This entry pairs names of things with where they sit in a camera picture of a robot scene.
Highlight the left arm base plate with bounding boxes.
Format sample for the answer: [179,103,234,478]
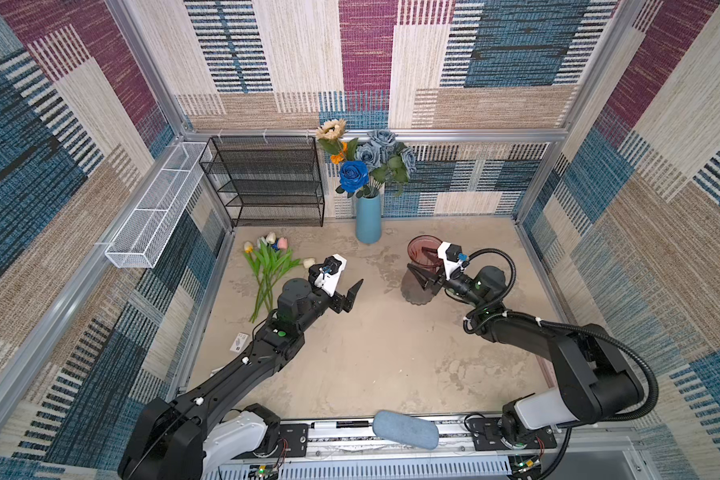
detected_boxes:
[251,423,310,459]

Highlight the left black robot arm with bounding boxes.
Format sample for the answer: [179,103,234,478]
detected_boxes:
[117,278,363,479]

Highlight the dark blue rose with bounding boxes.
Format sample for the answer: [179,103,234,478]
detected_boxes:
[335,161,377,198]

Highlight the cream sunflower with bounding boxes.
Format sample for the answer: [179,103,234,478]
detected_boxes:
[315,119,347,156]

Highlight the blue-grey sponge pad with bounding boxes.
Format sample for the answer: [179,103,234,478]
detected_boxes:
[372,411,439,450]

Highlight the tulip bunch green leaves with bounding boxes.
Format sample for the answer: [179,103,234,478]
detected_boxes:
[243,232,315,323]

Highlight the black corrugated cable hose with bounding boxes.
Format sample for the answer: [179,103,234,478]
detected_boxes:
[463,247,660,422]

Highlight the light blue rose bunch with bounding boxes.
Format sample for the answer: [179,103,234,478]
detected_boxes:
[354,130,417,198]

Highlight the orange marigold flower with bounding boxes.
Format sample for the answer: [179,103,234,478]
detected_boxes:
[330,142,348,165]

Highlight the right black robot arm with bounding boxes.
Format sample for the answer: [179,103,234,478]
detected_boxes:
[407,263,659,442]

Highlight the dark red glass vase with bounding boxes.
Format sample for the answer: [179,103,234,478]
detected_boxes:
[400,235,443,306]

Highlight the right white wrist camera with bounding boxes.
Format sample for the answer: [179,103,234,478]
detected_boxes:
[437,242,469,280]

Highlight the teal ceramic vase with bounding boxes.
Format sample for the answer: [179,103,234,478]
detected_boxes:
[355,195,382,244]

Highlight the black wire shelf rack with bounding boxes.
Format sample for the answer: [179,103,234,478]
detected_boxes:
[199,135,325,227]

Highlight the white mesh wall basket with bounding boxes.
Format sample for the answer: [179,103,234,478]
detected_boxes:
[105,142,206,269]

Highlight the small white paper tag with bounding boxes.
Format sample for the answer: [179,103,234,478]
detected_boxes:
[230,333,249,353]

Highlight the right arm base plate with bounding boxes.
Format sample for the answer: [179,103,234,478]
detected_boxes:
[463,414,558,452]

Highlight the white slotted cable duct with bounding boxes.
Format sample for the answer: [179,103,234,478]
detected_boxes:
[203,456,512,480]

